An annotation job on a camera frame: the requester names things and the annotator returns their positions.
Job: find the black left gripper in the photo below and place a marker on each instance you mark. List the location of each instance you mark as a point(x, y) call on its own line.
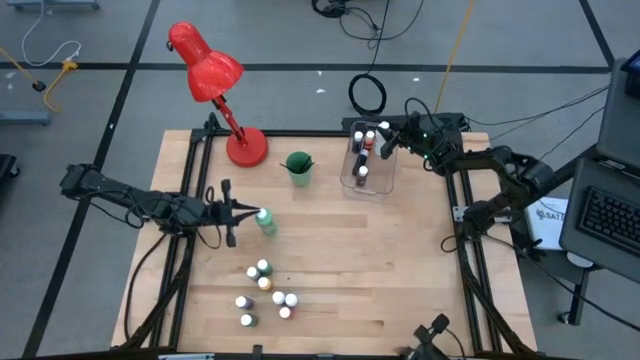
point(215, 212)

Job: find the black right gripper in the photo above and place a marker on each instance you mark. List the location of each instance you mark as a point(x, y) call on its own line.
point(422, 140)

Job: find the orange paint bottle black label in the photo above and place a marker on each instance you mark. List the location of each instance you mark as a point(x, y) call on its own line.
point(285, 313)
point(369, 141)

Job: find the tall green squeeze bottle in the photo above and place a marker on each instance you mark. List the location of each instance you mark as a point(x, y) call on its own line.
point(268, 227)

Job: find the blue paint bottle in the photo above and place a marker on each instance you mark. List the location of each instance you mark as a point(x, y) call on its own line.
point(357, 142)

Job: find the dark paint bottle white cap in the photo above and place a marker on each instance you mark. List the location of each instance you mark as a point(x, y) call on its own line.
point(362, 176)

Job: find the black paintbrush silver ferrule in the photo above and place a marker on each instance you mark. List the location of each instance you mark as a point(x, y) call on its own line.
point(306, 164)
point(290, 168)

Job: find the white paint bottle black label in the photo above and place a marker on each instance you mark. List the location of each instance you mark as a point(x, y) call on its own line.
point(291, 300)
point(278, 298)

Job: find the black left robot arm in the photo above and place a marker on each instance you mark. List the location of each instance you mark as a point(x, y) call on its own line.
point(125, 195)

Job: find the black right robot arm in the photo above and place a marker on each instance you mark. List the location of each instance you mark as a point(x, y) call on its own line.
point(500, 160)

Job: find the green paint bottle black label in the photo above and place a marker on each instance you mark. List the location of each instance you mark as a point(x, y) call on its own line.
point(264, 267)

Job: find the grey paint bottle white cap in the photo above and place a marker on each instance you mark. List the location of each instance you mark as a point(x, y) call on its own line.
point(253, 273)

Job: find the yellow paint bottle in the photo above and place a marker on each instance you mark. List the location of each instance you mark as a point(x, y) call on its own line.
point(265, 284)

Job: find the dark green paint bottle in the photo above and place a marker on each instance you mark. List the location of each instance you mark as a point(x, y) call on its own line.
point(248, 320)

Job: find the clear plastic bin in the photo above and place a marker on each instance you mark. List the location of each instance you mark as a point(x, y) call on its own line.
point(387, 175)

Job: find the black power strip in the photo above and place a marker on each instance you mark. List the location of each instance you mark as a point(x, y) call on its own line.
point(440, 122)

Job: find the green plastic cup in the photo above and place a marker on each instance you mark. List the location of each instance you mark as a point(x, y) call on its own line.
point(301, 180)

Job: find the red desk lamp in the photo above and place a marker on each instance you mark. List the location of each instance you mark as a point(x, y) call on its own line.
point(210, 75)

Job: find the white printed box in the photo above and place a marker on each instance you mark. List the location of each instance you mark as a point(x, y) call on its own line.
point(547, 225)

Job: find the grey laptop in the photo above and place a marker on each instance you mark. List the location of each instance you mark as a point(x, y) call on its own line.
point(605, 220)

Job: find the grey cart base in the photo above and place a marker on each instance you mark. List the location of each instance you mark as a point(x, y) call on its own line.
point(25, 118)

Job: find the black caster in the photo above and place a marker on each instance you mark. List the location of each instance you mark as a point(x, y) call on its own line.
point(7, 165)

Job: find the black aluminium table frame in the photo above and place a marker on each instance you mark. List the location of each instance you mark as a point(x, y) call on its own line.
point(320, 133)

